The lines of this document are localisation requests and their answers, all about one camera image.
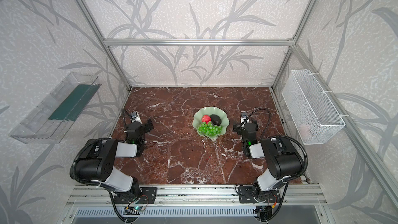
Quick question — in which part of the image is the dark fake avocado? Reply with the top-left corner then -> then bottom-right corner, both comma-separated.
210,114 -> 222,126

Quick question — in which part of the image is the green fake grape bunch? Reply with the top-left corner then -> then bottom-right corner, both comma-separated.
197,121 -> 222,136

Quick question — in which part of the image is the red fake apple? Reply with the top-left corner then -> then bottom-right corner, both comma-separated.
201,115 -> 211,124

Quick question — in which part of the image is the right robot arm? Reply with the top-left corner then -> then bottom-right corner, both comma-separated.
233,122 -> 308,206

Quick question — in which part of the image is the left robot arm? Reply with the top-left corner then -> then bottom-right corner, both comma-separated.
69,119 -> 154,198

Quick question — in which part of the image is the light green scalloped fruit bowl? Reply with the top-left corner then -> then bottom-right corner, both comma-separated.
192,106 -> 230,141

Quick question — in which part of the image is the pink object in basket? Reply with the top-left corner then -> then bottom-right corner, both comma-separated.
298,124 -> 312,141

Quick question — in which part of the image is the green lit circuit board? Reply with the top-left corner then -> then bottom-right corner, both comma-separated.
125,206 -> 146,215

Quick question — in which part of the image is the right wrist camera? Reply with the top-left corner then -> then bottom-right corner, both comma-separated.
240,111 -> 249,123

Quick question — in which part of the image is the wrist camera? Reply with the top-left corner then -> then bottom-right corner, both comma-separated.
129,111 -> 142,123
240,111 -> 249,123

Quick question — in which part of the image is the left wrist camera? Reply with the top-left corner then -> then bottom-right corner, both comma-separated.
129,111 -> 142,123

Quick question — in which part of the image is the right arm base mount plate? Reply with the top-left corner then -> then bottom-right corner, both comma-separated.
234,185 -> 280,204

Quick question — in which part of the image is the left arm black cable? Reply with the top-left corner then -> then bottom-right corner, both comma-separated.
69,137 -> 131,223

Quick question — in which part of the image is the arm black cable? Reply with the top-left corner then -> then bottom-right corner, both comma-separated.
244,108 -> 309,183
69,137 -> 131,223

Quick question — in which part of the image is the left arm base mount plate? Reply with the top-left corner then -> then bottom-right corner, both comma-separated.
114,187 -> 158,204

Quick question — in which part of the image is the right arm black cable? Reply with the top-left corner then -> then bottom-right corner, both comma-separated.
244,108 -> 309,183

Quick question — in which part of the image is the white wire mesh basket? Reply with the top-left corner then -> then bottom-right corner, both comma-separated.
282,69 -> 346,145

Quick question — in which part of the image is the clear plastic wall tray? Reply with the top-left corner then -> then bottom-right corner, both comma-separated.
9,72 -> 101,144

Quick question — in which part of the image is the aluminium front rail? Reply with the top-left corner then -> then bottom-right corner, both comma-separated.
65,184 -> 327,207

